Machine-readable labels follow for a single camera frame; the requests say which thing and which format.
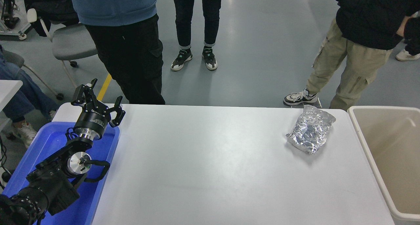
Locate black garment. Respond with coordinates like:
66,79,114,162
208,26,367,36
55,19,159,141
22,0,79,37

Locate person's hand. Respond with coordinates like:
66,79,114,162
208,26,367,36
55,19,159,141
396,16,412,36

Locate grey office chair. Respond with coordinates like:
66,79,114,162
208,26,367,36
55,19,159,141
26,8,98,87
0,49,64,101

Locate black equipment stand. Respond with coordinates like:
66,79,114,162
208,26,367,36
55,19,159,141
0,0,27,40

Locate person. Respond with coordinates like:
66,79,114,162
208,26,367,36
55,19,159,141
395,11,420,62
0,44,60,149
68,0,166,105
283,0,420,111
171,0,227,71

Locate large pale dustbin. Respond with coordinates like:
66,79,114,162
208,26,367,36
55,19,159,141
347,106,420,225

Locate black floor cable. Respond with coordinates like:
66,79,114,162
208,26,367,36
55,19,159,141
0,138,12,188

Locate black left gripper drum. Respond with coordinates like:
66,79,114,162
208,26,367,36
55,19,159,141
73,108,109,137

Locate crumpled silver foil tray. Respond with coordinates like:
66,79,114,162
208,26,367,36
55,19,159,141
285,104,336,154

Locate blue plastic tray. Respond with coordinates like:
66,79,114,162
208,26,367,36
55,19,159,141
2,122,120,225

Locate small white side table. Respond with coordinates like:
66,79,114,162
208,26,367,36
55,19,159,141
0,79,23,111

